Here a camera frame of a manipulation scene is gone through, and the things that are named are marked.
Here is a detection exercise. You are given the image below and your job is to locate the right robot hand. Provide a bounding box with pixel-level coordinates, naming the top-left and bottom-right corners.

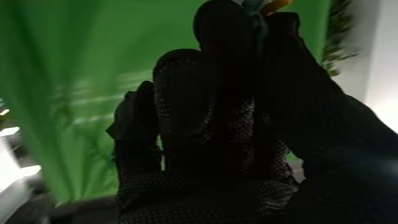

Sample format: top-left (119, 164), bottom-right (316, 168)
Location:
top-left (105, 0), bottom-right (398, 224)

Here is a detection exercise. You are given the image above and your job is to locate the green plant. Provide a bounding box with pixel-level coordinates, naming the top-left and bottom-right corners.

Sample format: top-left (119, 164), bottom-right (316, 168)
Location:
top-left (320, 0), bottom-right (359, 78)

